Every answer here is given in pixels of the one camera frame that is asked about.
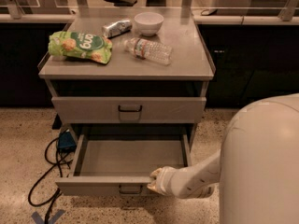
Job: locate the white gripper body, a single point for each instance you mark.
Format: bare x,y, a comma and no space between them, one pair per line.
163,180

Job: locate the grey drawer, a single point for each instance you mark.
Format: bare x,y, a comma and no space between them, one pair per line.
129,109
113,160

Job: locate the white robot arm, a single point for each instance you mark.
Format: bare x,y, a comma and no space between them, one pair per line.
257,167

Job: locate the grey metal drawer cabinet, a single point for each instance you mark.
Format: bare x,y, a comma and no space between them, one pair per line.
187,75

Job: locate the grey top drawer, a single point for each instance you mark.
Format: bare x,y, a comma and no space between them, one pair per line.
129,109

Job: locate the blue power adapter box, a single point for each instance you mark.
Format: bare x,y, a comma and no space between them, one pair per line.
66,142

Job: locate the clear plastic water bottle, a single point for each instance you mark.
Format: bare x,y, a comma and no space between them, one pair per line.
148,50

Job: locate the white ceramic bowl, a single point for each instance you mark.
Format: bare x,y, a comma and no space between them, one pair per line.
148,23

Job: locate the silver soda can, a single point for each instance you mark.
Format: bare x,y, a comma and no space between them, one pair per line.
116,28

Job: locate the green chip bag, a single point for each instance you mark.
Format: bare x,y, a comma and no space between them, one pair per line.
80,45

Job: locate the black office chair seat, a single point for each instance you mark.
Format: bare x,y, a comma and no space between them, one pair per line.
122,3

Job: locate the glass partition with rail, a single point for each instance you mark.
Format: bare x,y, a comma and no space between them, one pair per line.
62,10

